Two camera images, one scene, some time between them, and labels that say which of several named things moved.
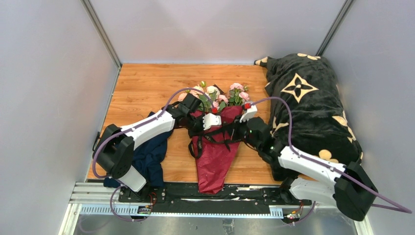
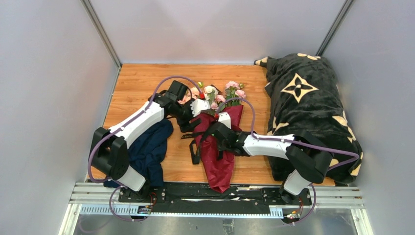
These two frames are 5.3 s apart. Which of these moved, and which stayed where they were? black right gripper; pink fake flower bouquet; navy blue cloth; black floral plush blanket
Moved: black right gripper
Stayed: black floral plush blanket; navy blue cloth; pink fake flower bouquet
